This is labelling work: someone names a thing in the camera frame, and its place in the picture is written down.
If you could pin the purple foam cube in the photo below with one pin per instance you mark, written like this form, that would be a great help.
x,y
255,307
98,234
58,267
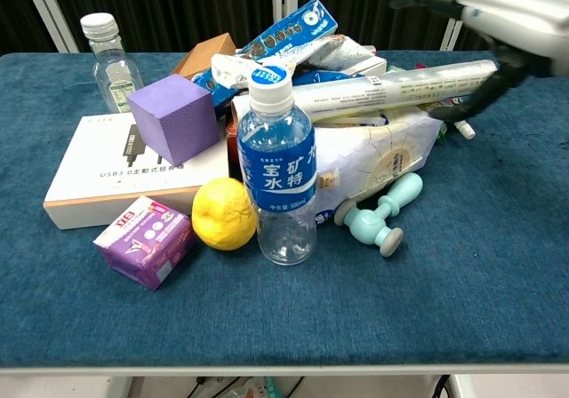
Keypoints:
x,y
175,116

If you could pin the crumpled silver blue wrapper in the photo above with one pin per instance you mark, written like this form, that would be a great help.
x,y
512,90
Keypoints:
x,y
329,56

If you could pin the white paper snack bag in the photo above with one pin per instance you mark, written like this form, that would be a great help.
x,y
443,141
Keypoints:
x,y
378,158

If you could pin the long white tube box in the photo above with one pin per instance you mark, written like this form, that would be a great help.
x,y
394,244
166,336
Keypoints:
x,y
400,90

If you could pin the dark red box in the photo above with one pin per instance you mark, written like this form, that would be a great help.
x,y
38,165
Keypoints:
x,y
233,149

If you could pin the yellow lemon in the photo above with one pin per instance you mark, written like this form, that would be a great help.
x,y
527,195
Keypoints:
x,y
222,216

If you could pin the blue Oreo cookie box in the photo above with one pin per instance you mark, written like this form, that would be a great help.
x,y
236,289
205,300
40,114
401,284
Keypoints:
x,y
284,38

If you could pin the white spout pouch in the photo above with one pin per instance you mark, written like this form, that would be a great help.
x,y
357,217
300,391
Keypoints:
x,y
460,124

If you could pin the blue label water bottle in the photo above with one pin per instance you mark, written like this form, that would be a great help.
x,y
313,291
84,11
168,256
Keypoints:
x,y
276,167

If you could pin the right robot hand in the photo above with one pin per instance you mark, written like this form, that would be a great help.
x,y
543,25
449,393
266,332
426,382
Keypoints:
x,y
511,11

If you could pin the brown cardboard box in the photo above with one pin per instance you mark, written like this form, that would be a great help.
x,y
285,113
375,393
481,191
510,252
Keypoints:
x,y
204,56

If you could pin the mint green massage hammer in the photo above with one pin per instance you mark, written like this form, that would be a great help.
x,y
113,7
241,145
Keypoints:
x,y
382,213

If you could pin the purple sanitary pad pack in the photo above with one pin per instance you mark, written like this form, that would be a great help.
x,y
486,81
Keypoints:
x,y
144,242

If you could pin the white USB hub box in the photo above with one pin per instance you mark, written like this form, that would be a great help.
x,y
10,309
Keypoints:
x,y
111,176

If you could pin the clear empty plastic bottle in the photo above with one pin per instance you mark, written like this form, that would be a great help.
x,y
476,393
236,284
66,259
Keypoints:
x,y
113,67

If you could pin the blue table cloth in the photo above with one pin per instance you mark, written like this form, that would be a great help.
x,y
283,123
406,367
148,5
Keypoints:
x,y
284,282

